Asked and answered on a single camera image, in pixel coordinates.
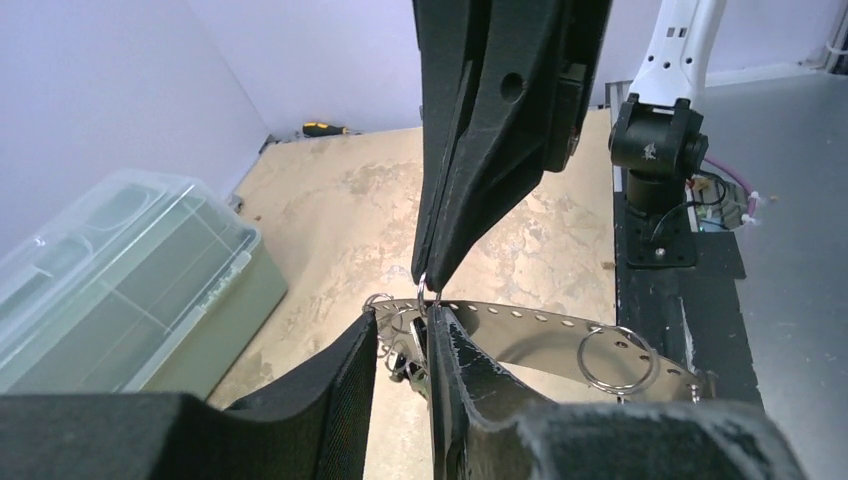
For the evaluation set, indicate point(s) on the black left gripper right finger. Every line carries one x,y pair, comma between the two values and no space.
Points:
488,424

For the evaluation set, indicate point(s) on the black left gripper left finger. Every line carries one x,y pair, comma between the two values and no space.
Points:
311,423

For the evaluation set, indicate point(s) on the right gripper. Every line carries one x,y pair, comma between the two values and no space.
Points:
506,86

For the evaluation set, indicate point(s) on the silver key with ring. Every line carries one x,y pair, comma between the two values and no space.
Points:
406,356

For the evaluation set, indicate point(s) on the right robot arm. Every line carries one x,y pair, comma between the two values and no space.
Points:
657,138

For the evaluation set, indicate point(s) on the yellow black screwdriver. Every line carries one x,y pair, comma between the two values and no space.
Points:
320,129

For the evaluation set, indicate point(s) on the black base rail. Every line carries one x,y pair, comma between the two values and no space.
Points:
692,315

